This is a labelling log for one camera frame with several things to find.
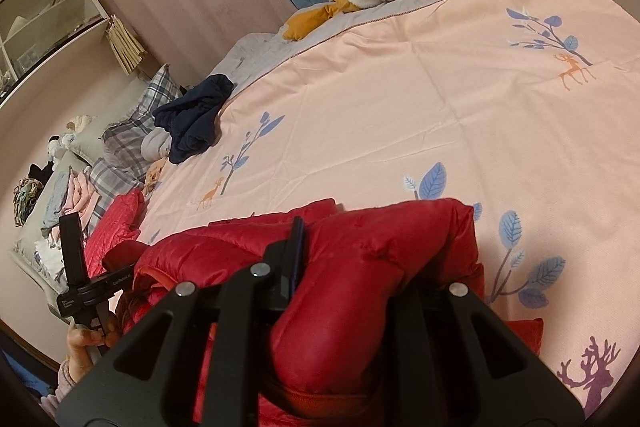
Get white shelf cabinet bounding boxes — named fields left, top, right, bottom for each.
left=0, top=0, right=114, bottom=102

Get patterned fabric bag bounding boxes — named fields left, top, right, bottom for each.
left=12, top=176, right=49, bottom=228

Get pink folded clothes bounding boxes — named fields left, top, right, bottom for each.
left=62, top=169, right=104, bottom=239

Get pink deer print blanket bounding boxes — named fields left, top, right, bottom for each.
left=135, top=0, right=640, bottom=422

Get pale green pillow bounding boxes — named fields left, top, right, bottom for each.
left=69, top=77, right=157, bottom=154

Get small orange plush toy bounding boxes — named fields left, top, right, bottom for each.
left=143, top=158, right=169, bottom=196

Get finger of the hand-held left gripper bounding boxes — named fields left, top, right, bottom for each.
left=59, top=213, right=85, bottom=293

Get grey plaid pillow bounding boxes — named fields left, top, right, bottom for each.
left=87, top=157, right=147, bottom=234
left=102, top=64, right=184, bottom=168

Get person's left hand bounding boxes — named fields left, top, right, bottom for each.
left=66, top=307, right=124, bottom=371

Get small white stuffed toys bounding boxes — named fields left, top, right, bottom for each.
left=47, top=114, right=99, bottom=158

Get hanging beige paper bags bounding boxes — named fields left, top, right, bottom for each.
left=104, top=17, right=149, bottom=76

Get lilac grey cloth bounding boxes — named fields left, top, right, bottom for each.
left=139, top=127, right=174, bottom=163

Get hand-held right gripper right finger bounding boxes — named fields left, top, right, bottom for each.
left=391, top=282, right=587, bottom=427

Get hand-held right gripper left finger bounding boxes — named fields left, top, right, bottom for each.
left=55, top=217, right=307, bottom=427

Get red puffer jacket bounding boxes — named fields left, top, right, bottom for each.
left=85, top=189, right=544, bottom=427

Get pile of folded clothes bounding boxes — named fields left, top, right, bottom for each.
left=12, top=152, right=97, bottom=304

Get navy blue cloth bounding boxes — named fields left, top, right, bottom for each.
left=152, top=74, right=236, bottom=166

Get person's left forearm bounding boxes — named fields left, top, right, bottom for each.
left=55, top=354, right=83, bottom=409

